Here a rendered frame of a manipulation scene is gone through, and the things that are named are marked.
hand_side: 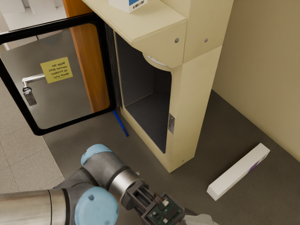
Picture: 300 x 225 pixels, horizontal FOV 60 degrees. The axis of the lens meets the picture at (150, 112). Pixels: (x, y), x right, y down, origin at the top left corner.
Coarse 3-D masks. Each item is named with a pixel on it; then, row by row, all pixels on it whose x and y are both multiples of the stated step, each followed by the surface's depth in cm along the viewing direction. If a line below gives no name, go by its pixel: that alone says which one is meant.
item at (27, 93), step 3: (24, 90) 76; (27, 90) 75; (30, 90) 75; (24, 93) 75; (27, 93) 75; (30, 93) 76; (27, 96) 75; (30, 96) 76; (33, 96) 77; (27, 99) 77; (30, 99) 77; (33, 99) 78; (30, 102) 78; (33, 102) 78; (36, 102) 79; (30, 105) 79
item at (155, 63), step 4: (144, 56) 68; (148, 56) 66; (148, 60) 66; (152, 60) 65; (156, 60) 65; (152, 64) 66; (156, 64) 65; (160, 64) 64; (164, 64) 64; (160, 68) 65; (164, 68) 64; (168, 68) 64
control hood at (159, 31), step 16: (96, 0) 48; (112, 16) 45; (128, 16) 45; (144, 16) 45; (160, 16) 45; (176, 16) 45; (128, 32) 42; (144, 32) 42; (160, 32) 42; (176, 32) 45; (144, 48) 43; (160, 48) 45; (176, 48) 47; (176, 64) 51
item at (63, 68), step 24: (0, 48) 64; (24, 48) 67; (48, 48) 70; (72, 48) 73; (96, 48) 76; (24, 72) 72; (48, 72) 75; (72, 72) 79; (96, 72) 83; (24, 96) 77; (48, 96) 81; (72, 96) 85; (96, 96) 90; (48, 120) 88
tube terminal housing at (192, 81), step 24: (168, 0) 47; (192, 0) 42; (216, 0) 45; (192, 24) 46; (216, 24) 50; (192, 48) 50; (216, 48) 55; (192, 72) 56; (144, 96) 100; (192, 96) 63; (168, 120) 69; (192, 120) 71; (168, 144) 77; (192, 144) 83; (168, 168) 86
